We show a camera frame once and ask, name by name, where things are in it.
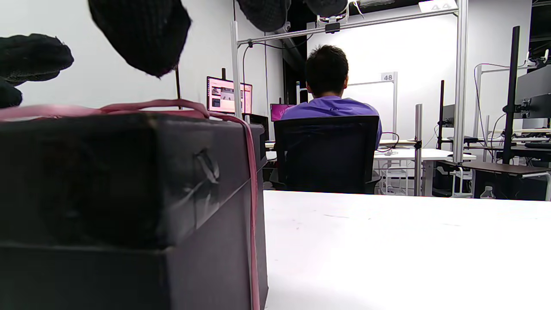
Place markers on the tall aluminium frame post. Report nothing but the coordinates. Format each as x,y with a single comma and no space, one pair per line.
460,86

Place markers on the clear water bottle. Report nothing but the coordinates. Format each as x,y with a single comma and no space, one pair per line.
487,193

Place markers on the thin grey aluminium post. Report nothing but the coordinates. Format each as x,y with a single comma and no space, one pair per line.
419,146

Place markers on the person's right hand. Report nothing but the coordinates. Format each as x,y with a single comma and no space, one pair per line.
142,34

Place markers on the computer monitor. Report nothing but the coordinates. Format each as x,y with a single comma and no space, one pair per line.
221,97

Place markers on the black stand pole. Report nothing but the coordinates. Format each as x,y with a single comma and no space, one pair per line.
511,94

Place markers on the pink bow ribbon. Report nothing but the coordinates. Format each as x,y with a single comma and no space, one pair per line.
254,193

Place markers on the aluminium frame beam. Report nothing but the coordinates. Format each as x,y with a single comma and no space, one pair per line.
387,19

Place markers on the white desk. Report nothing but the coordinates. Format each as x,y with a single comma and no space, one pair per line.
409,154

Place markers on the white partition frame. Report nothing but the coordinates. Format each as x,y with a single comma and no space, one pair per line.
392,107

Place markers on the white number sign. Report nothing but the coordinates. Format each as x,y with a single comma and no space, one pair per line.
437,5

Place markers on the dark brown desk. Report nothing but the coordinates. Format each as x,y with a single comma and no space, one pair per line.
503,168

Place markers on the short aluminium frame post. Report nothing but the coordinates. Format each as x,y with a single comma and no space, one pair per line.
236,73

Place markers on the black overhead camera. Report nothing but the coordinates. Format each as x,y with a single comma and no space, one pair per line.
332,28

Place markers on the black gift box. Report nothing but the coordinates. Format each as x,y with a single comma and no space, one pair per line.
107,193

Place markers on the small pink-screen monitor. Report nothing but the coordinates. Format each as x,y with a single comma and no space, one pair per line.
279,111

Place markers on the thin black monitor pole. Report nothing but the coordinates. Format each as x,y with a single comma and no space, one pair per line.
441,112

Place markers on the dark monitor back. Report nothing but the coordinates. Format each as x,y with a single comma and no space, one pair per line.
533,92

